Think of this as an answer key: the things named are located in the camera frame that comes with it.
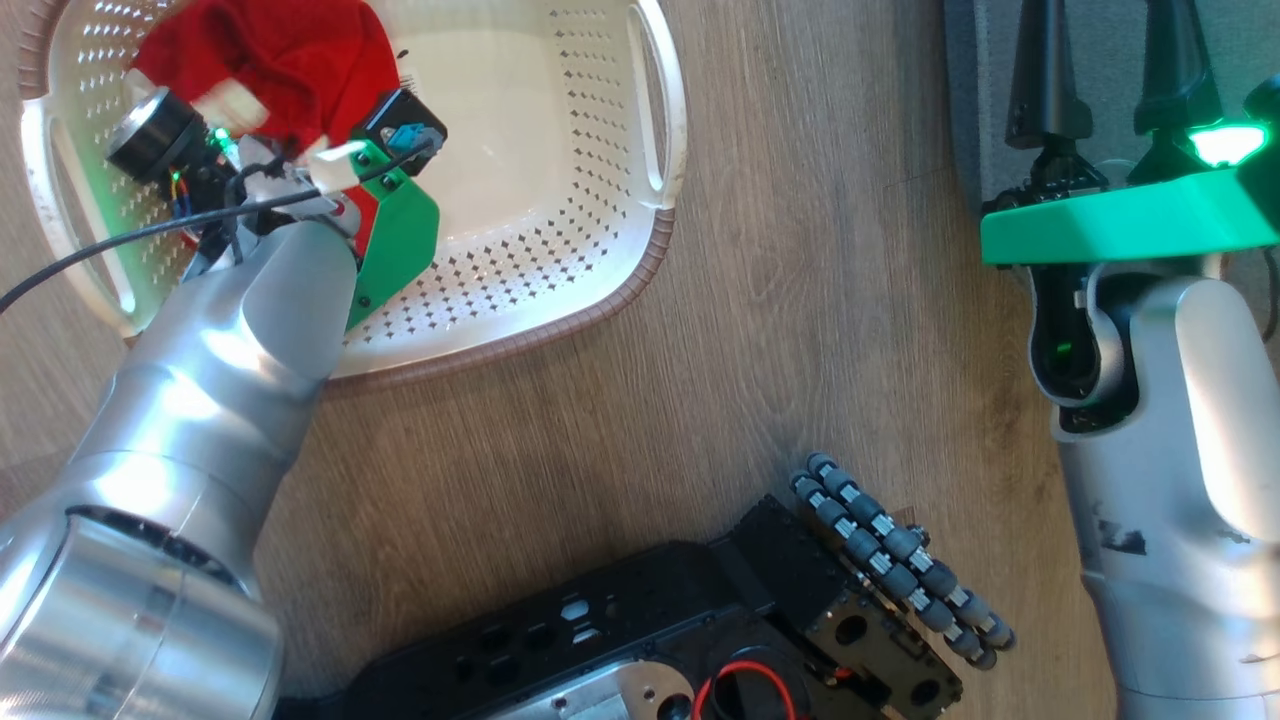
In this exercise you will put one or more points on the black robot base chassis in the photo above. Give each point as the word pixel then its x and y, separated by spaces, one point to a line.
pixel 600 620

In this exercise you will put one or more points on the red and white garment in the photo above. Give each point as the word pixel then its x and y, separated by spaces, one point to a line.
pixel 290 60

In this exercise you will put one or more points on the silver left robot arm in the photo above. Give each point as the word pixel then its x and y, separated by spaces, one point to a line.
pixel 200 400

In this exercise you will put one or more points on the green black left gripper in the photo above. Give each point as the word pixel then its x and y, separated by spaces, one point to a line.
pixel 400 240

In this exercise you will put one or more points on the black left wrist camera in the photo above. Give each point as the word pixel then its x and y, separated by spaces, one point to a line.
pixel 155 135

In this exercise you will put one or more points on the grey roller mecanum wheel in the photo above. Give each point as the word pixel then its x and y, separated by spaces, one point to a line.
pixel 900 560

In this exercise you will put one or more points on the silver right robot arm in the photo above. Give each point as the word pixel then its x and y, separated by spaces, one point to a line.
pixel 1180 480

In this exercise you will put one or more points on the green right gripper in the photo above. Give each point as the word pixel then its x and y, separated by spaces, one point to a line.
pixel 1130 220

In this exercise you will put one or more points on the white perforated laundry basket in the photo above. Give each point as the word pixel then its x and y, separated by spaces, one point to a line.
pixel 540 150

